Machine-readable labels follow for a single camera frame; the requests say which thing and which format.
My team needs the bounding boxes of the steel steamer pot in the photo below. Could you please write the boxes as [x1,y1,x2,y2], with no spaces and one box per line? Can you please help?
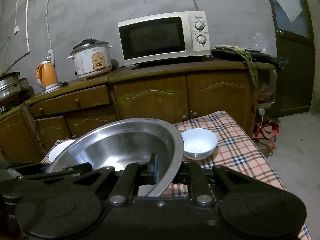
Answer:
[0,72,29,100]

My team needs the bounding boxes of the brown wooden cabinet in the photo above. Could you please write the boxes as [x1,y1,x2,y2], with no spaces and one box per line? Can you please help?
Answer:
[0,60,278,165]

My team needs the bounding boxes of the white wall pipe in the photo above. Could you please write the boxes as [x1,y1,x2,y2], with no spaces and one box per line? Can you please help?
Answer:
[0,0,32,73]

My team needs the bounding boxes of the plaid tablecloth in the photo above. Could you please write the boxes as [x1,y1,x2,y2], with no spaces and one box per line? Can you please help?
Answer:
[41,110,313,240]

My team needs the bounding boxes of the paper sheet on door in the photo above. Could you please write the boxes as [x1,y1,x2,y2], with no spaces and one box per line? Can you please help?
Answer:
[271,0,303,23]

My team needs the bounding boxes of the steel bowl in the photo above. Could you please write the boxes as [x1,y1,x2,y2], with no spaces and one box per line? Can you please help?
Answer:
[46,118,185,198]

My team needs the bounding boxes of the green onions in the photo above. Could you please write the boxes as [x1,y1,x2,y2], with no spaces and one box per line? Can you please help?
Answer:
[216,45,259,88]

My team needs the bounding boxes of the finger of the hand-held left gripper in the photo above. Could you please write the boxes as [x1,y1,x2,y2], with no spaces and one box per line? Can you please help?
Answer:
[42,162,93,180]

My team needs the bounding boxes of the orange electric kettle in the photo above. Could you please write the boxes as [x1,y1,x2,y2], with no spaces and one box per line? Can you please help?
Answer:
[36,60,60,93]

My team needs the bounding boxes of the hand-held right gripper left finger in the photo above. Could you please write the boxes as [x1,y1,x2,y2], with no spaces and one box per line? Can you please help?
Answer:
[72,152,160,205]

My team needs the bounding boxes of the red bag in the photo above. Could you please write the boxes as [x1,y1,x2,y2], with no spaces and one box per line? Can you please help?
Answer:
[252,120,280,151]

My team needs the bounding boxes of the white rice cooker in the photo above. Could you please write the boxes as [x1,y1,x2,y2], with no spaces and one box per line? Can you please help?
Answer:
[67,38,113,80]

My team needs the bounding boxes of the dark tray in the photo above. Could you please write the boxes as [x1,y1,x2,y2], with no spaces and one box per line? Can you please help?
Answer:
[211,47,288,71]

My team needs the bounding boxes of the white power strip cable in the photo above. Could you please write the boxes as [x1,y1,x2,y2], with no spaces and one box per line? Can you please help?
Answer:
[45,0,53,51]

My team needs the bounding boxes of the dark green door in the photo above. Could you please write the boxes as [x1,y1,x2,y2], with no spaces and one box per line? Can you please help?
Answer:
[264,0,318,118]

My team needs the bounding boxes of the white ceramic bowl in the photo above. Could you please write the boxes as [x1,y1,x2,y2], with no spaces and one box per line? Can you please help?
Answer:
[181,128,218,160]

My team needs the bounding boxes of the white plate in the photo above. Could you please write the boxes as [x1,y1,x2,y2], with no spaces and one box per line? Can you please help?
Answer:
[48,139,75,162]

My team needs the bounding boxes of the white microwave oven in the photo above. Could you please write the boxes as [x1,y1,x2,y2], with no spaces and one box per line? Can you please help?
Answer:
[117,11,212,67]

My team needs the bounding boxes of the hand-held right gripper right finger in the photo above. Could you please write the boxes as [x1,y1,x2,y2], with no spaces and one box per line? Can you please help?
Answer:
[175,161,255,205]

